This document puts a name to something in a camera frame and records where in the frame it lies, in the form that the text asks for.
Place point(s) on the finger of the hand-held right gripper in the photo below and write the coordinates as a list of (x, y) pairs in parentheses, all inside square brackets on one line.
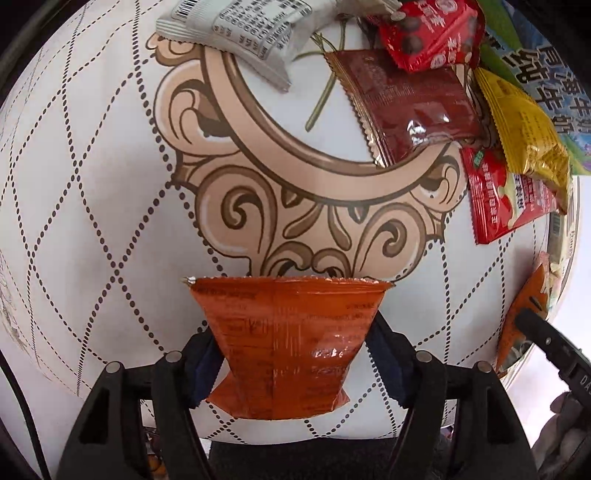
[(540, 334)]

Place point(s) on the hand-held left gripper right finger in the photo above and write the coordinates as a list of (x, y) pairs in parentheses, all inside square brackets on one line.
[(385, 364)]

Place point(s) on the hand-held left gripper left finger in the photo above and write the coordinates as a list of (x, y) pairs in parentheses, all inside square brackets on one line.
[(203, 369)]

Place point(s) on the orange panda snack packet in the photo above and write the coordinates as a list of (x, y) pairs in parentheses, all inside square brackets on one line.
[(524, 314)]

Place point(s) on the blue printed cardboard box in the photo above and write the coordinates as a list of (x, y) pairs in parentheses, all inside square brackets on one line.
[(545, 78)]

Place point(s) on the person's right hand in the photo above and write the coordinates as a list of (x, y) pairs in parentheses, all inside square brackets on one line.
[(568, 424)]

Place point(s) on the red white snack packet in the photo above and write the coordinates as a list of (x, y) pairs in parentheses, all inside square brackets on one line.
[(503, 198)]

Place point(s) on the yellow snack packet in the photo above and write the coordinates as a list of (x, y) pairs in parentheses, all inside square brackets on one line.
[(521, 124)]

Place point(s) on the dark red snack packet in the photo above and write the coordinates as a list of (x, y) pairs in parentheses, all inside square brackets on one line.
[(406, 106)]

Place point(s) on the red chocolate snack packet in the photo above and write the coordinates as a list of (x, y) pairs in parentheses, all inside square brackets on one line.
[(429, 32)]

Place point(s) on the grey white snack packet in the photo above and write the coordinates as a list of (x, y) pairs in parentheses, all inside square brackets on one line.
[(240, 32)]

